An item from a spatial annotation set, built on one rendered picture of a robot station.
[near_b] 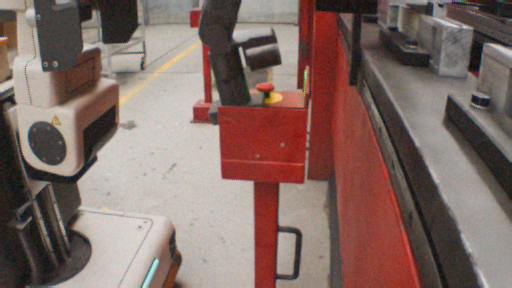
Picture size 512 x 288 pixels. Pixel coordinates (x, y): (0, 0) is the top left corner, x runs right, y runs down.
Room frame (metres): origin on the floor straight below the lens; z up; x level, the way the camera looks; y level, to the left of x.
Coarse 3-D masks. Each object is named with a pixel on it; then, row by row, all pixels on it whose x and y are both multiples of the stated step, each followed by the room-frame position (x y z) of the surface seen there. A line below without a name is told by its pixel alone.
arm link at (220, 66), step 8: (232, 48) 0.67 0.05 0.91; (208, 56) 0.68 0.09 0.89; (216, 56) 0.66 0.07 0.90; (224, 56) 0.66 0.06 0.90; (232, 56) 0.67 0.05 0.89; (240, 56) 0.69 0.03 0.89; (216, 64) 0.66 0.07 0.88; (224, 64) 0.66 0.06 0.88; (232, 64) 0.66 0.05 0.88; (240, 64) 0.68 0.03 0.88; (248, 64) 0.68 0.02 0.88; (216, 72) 0.67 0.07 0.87; (224, 72) 0.66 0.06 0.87; (232, 72) 0.66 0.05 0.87; (240, 72) 0.67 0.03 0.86
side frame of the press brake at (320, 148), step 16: (464, 0) 1.67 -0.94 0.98; (320, 16) 1.76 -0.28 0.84; (336, 16) 1.75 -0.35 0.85; (320, 32) 1.76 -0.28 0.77; (336, 32) 1.75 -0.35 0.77; (320, 48) 1.76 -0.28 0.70; (320, 64) 1.76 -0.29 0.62; (320, 80) 1.76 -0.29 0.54; (320, 96) 1.76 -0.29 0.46; (320, 112) 1.76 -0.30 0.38; (320, 128) 1.76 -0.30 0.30; (320, 144) 1.76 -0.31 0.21; (320, 160) 1.76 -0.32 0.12; (320, 176) 1.76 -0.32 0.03
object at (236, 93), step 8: (216, 80) 0.67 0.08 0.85; (224, 80) 0.67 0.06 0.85; (232, 80) 0.66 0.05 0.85; (240, 80) 0.67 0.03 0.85; (224, 88) 0.66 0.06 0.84; (232, 88) 0.66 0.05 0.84; (240, 88) 0.67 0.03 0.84; (248, 88) 0.69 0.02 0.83; (224, 96) 0.67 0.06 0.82; (232, 96) 0.66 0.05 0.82; (240, 96) 0.67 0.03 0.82; (248, 96) 0.68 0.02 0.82; (256, 96) 0.70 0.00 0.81; (264, 96) 0.71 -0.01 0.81; (216, 104) 0.70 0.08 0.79; (224, 104) 0.67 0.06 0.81; (232, 104) 0.66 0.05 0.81; (240, 104) 0.66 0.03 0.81; (248, 104) 0.66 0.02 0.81; (256, 104) 0.66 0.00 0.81; (208, 112) 0.67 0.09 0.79; (216, 112) 0.66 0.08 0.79
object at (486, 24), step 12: (456, 12) 1.21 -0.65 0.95; (468, 12) 1.10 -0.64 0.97; (480, 12) 1.02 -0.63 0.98; (468, 24) 1.10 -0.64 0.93; (480, 24) 1.01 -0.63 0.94; (492, 24) 0.92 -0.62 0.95; (504, 24) 0.85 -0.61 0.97; (480, 36) 1.00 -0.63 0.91; (492, 36) 0.92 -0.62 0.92; (504, 36) 0.85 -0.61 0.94
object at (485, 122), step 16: (448, 96) 0.44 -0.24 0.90; (464, 96) 0.43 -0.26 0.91; (448, 112) 0.43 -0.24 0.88; (464, 112) 0.38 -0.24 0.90; (480, 112) 0.37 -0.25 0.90; (496, 112) 0.37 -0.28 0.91; (464, 128) 0.37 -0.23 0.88; (480, 128) 0.33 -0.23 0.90; (496, 128) 0.33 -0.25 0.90; (480, 144) 0.32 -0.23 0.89; (496, 144) 0.29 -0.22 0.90; (496, 160) 0.28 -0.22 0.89
